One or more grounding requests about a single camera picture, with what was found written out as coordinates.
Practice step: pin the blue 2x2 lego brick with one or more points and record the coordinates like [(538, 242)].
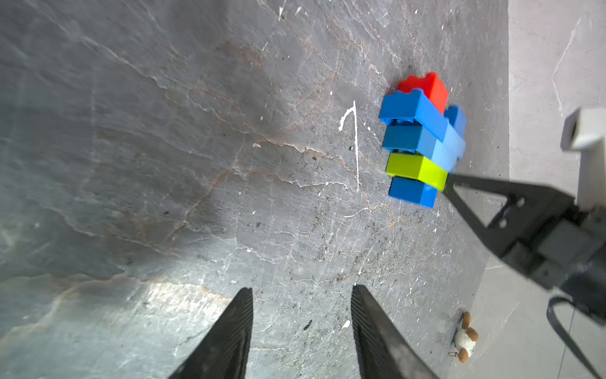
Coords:
[(457, 119)]

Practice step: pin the dark blue 2x4 lego brick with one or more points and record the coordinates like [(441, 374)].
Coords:
[(413, 107)]

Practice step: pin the light blue long lego brick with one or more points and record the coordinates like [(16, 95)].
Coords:
[(417, 140)]

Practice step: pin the lime green 2x4 lego brick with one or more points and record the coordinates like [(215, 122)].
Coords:
[(418, 168)]

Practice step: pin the brown white plush toy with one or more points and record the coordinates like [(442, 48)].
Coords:
[(465, 339)]

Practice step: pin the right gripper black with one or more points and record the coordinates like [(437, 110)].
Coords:
[(531, 234)]

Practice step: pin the red 2x2 lego brick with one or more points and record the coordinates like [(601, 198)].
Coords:
[(433, 88)]

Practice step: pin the light blue 2x4 lego brick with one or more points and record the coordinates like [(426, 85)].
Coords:
[(454, 142)]

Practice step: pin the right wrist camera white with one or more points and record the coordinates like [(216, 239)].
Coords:
[(584, 133)]

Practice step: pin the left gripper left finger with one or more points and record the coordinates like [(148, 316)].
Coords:
[(224, 351)]

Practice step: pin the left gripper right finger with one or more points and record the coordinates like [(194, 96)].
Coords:
[(382, 351)]

